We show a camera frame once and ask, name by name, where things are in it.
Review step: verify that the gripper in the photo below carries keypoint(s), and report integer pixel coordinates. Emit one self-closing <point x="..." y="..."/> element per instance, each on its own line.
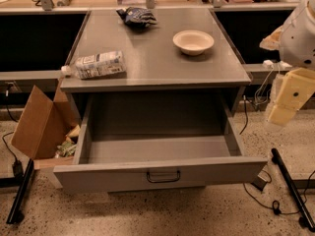
<point x="297" y="39"/>

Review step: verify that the grey top drawer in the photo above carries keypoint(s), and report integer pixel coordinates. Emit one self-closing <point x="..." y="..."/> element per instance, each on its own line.
<point x="146" y="140"/>

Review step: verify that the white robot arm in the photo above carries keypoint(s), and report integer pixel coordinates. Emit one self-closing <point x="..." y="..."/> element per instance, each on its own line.
<point x="295" y="41"/>

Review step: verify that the grey drawer cabinet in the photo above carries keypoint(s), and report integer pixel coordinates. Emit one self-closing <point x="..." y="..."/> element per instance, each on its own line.
<point x="151" y="58"/>

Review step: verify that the white power strip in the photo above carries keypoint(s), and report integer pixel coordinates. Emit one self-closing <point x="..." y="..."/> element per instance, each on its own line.
<point x="275" y="65"/>

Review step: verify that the white bowl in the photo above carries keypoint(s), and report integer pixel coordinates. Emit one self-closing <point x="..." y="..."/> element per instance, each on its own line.
<point x="193" y="42"/>

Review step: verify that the black power adapter right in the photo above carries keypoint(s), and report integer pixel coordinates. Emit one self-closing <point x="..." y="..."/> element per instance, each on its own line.
<point x="259" y="183"/>

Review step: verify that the black power adapter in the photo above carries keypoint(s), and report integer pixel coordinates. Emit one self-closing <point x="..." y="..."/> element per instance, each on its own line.
<point x="18" y="169"/>
<point x="259" y="183"/>

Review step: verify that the black right stand leg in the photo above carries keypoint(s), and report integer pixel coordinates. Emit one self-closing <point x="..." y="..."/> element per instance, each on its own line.
<point x="306" y="219"/>

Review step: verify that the black stand leg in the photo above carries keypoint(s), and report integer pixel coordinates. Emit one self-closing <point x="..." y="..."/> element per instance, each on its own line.
<point x="306" y="219"/>
<point x="15" y="215"/>

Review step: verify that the blue chip bag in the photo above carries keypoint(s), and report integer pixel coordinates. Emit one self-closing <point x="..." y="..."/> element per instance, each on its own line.
<point x="135" y="17"/>

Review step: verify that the white milk carton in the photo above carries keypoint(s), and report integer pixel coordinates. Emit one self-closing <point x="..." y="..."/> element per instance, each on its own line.
<point x="96" y="66"/>

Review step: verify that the green snack packet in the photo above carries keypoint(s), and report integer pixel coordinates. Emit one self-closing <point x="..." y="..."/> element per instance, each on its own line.
<point x="65" y="149"/>

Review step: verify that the brown cardboard box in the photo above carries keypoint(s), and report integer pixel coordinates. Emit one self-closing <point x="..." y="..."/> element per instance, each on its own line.
<point x="44" y="126"/>

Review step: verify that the black power adapter left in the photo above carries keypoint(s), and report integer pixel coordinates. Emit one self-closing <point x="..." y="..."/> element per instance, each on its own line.
<point x="18" y="169"/>

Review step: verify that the black left stand leg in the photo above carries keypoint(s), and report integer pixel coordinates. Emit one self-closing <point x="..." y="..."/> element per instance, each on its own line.
<point x="15" y="215"/>

